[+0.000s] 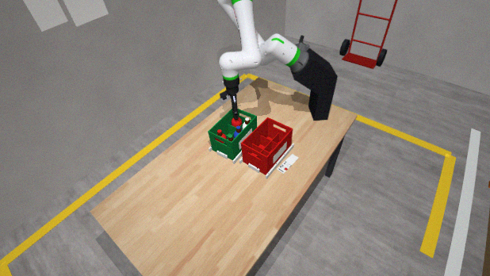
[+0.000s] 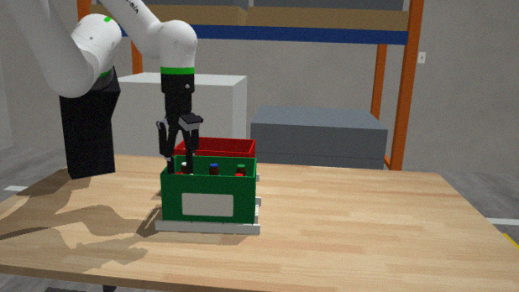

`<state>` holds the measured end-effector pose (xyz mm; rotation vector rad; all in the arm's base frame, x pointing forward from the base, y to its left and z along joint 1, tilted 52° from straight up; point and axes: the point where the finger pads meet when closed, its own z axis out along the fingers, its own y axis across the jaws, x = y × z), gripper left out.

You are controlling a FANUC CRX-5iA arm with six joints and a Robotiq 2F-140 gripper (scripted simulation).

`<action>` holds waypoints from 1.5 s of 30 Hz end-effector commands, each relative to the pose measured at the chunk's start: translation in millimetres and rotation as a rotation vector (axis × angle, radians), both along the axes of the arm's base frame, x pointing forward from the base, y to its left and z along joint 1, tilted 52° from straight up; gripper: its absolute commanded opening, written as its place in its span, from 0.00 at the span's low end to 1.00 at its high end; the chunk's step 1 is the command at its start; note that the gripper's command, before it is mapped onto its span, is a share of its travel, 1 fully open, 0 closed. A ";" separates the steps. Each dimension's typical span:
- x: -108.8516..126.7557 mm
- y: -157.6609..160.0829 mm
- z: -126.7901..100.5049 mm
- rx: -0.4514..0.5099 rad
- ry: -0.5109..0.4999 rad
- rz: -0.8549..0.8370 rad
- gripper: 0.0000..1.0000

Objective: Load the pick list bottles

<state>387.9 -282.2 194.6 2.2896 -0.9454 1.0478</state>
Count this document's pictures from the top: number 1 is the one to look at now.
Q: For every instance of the green crate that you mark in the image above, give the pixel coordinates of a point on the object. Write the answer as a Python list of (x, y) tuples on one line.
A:
[(233, 148)]

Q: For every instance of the white paper pick list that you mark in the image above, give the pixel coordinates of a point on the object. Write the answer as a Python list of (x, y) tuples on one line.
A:
[(288, 163)]

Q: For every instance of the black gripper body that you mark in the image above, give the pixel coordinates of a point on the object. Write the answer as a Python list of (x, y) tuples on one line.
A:
[(232, 91)]

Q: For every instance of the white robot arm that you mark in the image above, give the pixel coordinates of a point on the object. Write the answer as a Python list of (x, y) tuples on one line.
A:
[(255, 52)]

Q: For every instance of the blue bottle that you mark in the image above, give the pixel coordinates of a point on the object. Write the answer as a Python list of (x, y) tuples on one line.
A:
[(237, 131)]

